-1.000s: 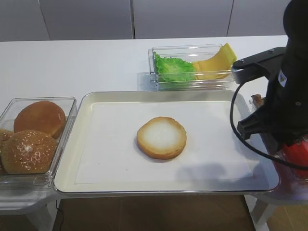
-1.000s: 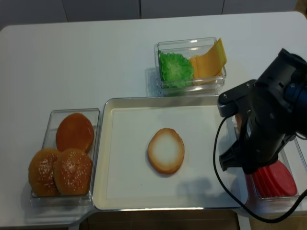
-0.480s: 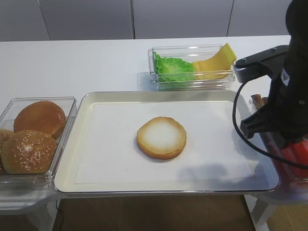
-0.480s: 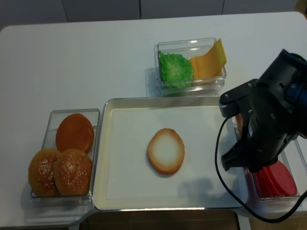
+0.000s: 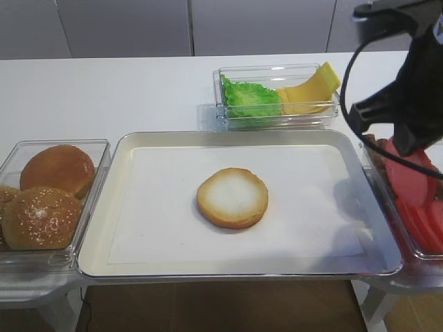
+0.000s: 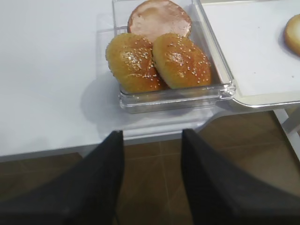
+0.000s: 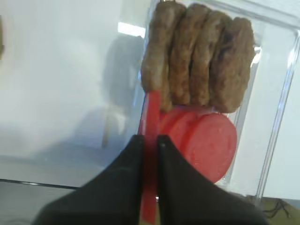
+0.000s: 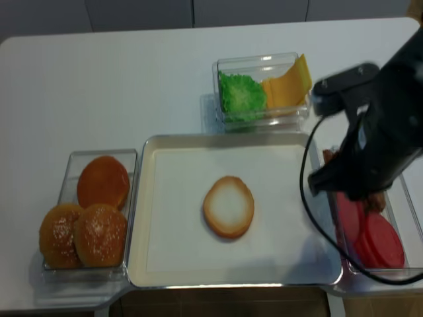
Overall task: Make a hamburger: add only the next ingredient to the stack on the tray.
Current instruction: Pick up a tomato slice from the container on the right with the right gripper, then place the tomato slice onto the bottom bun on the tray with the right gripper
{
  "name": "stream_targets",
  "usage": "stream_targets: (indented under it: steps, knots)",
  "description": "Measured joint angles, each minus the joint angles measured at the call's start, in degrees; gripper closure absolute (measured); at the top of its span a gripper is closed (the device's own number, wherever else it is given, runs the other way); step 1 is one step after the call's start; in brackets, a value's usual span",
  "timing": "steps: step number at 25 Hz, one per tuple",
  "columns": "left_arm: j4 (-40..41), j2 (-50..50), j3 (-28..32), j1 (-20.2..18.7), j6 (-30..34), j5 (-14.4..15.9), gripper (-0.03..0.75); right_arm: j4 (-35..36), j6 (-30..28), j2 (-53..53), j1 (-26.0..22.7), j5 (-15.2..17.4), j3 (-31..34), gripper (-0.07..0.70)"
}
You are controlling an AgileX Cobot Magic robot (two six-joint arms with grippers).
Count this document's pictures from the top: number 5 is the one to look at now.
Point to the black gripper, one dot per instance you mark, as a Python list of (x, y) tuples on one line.
[(413, 101)]

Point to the red tomato slice front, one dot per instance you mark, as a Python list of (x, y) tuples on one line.
[(414, 188)]

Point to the red tomato slice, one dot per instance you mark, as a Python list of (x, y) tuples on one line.
[(435, 211), (420, 228), (414, 188)]

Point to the clear lettuce cheese container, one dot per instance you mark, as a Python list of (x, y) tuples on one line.
[(272, 77)]

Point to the green lettuce leaf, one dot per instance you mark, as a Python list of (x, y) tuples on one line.
[(246, 100)]

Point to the upright cheese slice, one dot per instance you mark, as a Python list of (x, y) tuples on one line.
[(320, 86)]

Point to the clear meat tomato container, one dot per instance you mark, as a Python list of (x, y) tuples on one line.
[(414, 263)]

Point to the flat cheese slices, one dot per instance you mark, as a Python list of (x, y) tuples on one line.
[(292, 108)]

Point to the white paper liner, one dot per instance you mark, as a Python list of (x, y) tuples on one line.
[(159, 221)]

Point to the white metal tray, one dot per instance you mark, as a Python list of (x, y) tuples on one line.
[(380, 255)]

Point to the bottom bun half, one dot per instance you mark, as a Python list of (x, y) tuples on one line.
[(233, 198)]

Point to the plain bun top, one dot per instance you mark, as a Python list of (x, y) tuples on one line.
[(63, 167)]

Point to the clear bun container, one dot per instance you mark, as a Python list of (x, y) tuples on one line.
[(46, 260)]

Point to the sesame bun front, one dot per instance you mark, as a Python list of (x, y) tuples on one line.
[(41, 218)]

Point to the sesame bun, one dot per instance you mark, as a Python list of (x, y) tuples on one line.
[(7, 194), (41, 218)]

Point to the sesame bun far left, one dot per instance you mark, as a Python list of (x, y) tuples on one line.
[(7, 194)]

